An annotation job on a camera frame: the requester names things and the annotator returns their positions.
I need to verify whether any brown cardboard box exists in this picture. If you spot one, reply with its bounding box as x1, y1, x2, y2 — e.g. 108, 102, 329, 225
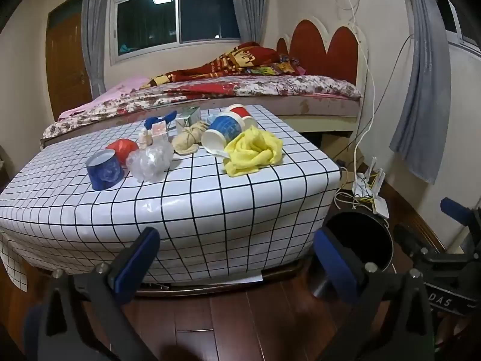
321, 133, 363, 167

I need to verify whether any yellow cloth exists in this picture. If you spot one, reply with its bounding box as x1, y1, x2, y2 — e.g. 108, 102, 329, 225
224, 126, 283, 177

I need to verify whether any long grey curtain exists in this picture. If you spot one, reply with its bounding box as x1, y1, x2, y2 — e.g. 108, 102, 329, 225
389, 0, 452, 185

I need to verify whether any bed with floral sheet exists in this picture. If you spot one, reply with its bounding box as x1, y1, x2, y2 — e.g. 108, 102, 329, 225
41, 71, 363, 150

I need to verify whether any red white scalloped headboard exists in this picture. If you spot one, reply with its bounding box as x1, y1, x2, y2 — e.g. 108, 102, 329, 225
276, 17, 371, 100

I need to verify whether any black round trash bin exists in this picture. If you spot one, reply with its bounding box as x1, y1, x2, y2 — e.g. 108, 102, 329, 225
310, 211, 395, 298

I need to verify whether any brown wooden door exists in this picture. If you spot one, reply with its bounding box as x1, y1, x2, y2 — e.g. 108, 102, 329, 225
46, 0, 93, 114

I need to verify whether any narrow side window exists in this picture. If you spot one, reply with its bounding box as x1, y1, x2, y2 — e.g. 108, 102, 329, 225
436, 0, 481, 58

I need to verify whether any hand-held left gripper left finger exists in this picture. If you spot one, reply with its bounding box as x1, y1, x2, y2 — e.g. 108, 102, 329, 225
37, 227, 162, 361

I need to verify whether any beige knotted cloth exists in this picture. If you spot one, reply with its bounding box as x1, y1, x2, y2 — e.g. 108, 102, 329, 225
172, 119, 210, 156

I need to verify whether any white red snack box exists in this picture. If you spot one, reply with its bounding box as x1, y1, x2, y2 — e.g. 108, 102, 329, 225
148, 121, 168, 140

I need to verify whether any blue white paper cup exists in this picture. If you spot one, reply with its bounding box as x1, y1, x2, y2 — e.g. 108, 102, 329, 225
202, 115, 245, 155

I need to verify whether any clear crumpled plastic bag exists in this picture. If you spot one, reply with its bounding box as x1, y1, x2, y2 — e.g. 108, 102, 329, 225
126, 143, 174, 183

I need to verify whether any white black checkered tablecloth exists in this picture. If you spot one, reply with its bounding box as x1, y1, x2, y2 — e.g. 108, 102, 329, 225
0, 104, 342, 294

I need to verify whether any red plastic bag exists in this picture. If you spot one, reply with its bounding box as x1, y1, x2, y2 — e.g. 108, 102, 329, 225
106, 139, 139, 166

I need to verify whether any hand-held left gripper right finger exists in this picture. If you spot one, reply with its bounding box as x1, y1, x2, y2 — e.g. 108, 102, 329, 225
313, 229, 446, 361

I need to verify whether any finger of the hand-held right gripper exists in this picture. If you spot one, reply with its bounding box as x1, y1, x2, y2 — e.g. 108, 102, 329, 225
440, 196, 481, 254
394, 225, 438, 267

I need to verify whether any blue face mask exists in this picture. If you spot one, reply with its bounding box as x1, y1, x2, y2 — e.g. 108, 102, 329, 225
145, 111, 178, 130

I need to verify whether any white hanging cable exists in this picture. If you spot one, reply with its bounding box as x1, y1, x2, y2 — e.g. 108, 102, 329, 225
331, 0, 377, 196

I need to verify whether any white framed window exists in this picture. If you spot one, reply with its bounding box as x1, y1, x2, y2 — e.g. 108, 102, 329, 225
110, 0, 245, 65

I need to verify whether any red white paper cup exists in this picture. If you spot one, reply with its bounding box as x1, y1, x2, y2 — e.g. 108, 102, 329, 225
225, 104, 258, 130

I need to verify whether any white router with antennas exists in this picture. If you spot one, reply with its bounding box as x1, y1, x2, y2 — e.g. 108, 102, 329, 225
352, 157, 390, 219

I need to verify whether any pink blanket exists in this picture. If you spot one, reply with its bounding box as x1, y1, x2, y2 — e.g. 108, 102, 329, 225
56, 75, 151, 122

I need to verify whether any red printed blanket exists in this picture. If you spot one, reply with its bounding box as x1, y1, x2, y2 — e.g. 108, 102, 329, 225
141, 42, 306, 89

